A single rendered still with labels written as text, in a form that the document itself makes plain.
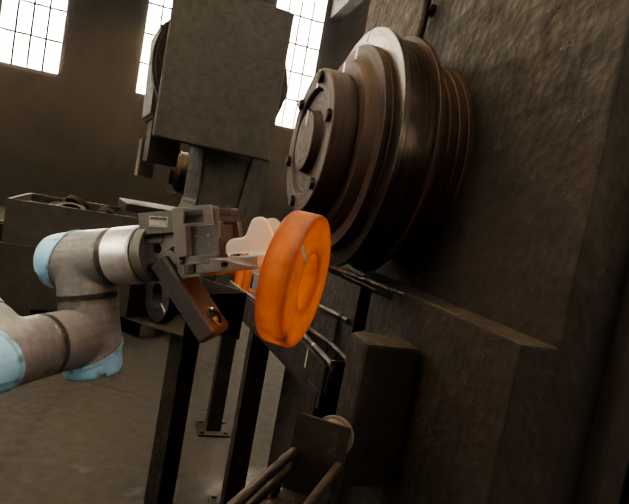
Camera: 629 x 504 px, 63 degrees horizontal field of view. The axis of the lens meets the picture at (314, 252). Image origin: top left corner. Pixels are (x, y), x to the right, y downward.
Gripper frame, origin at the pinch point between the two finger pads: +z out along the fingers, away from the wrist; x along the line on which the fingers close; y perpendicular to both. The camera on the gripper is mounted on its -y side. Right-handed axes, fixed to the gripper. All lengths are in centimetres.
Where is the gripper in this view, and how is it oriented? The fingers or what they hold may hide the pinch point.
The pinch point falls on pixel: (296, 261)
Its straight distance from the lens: 59.7
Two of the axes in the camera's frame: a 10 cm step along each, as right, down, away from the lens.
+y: -0.7, -10.0, -0.1
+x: 3.0, -0.3, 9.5
